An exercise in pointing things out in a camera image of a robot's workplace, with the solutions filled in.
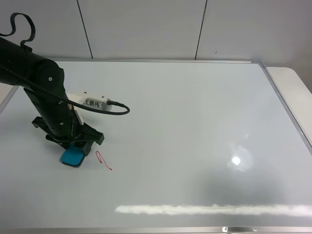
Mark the white aluminium-framed whiteboard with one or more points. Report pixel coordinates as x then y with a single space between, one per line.
207 147

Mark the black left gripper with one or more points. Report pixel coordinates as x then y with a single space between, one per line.
62 124

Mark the blue whiteboard eraser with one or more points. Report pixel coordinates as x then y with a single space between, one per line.
73 157

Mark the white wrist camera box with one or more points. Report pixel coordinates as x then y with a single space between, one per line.
96 102

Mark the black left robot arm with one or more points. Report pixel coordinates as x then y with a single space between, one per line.
43 82

